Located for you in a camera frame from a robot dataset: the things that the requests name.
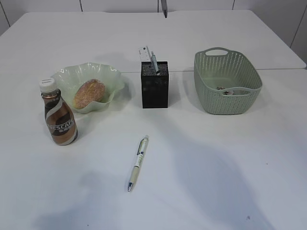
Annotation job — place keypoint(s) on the grey grip pen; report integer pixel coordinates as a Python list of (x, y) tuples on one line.
[(155, 64)]

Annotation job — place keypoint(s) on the clear plastic ruler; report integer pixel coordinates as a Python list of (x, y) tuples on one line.
[(145, 54)]

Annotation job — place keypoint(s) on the sugared bread roll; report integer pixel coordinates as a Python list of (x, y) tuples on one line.
[(91, 91)]

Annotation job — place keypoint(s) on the pink paper ball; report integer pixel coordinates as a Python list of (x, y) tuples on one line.
[(225, 92)]

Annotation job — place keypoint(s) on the brown Nescafe coffee bottle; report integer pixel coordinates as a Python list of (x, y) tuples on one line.
[(59, 117)]

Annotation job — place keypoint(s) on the cream grip pen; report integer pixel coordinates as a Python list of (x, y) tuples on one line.
[(138, 163)]

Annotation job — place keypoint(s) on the black mesh pen holder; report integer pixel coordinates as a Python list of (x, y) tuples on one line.
[(154, 87)]

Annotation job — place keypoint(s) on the green wavy glass plate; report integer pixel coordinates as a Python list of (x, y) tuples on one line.
[(70, 79)]

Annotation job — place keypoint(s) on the green woven plastic basket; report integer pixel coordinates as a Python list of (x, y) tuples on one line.
[(216, 67)]

